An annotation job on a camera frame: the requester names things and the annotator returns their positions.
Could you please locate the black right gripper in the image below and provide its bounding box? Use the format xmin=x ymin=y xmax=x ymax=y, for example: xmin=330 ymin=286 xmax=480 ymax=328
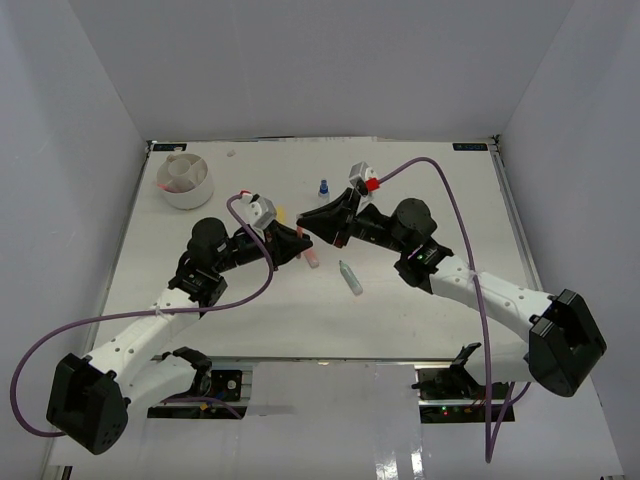
xmin=298 ymin=190 xmax=408 ymax=256

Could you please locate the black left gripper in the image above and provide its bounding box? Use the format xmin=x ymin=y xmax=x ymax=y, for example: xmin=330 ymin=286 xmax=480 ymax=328
xmin=213 ymin=218 xmax=313 ymax=274

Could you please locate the pink slim marker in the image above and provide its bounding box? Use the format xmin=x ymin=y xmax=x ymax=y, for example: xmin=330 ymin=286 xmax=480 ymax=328
xmin=157 ymin=183 xmax=180 ymax=194

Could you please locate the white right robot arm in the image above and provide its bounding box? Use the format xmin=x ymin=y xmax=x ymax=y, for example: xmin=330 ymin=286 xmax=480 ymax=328
xmin=296 ymin=188 xmax=607 ymax=397

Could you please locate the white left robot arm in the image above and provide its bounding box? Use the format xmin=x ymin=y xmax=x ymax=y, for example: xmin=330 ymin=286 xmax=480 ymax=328
xmin=46 ymin=218 xmax=312 ymax=455

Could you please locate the clear blue spray bottle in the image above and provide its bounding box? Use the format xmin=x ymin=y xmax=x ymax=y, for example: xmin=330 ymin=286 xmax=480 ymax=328
xmin=318 ymin=179 xmax=330 ymax=202

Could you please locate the orange pink highlighter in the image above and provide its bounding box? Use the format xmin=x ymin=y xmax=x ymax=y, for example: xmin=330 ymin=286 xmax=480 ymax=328
xmin=303 ymin=249 xmax=320 ymax=269

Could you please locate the yellow highlighter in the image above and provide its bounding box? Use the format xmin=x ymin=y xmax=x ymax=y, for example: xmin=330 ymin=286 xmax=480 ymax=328
xmin=276 ymin=206 xmax=288 ymax=225

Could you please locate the white round divided container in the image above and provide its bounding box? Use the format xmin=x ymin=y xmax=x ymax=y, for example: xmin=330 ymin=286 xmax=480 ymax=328
xmin=156 ymin=153 xmax=214 ymax=210

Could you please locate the right table label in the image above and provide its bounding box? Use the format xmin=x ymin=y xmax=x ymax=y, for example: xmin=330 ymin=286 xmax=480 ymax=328
xmin=452 ymin=142 xmax=488 ymax=152

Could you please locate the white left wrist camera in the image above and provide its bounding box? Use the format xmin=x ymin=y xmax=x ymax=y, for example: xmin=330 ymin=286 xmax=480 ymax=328
xmin=240 ymin=190 xmax=277 ymax=232

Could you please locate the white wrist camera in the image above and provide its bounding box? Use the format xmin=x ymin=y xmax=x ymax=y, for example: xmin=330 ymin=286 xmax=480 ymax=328
xmin=349 ymin=162 xmax=380 ymax=198
xmin=240 ymin=190 xmax=277 ymax=232

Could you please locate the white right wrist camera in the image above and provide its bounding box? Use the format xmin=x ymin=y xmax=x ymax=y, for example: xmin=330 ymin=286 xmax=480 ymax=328
xmin=349 ymin=162 xmax=380 ymax=198

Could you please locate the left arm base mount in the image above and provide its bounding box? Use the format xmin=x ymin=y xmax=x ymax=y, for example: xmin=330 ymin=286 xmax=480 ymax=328
xmin=147 ymin=347 xmax=249 ymax=420

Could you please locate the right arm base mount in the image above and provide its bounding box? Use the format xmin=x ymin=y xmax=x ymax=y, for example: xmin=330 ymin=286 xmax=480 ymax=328
xmin=411 ymin=342 xmax=486 ymax=425

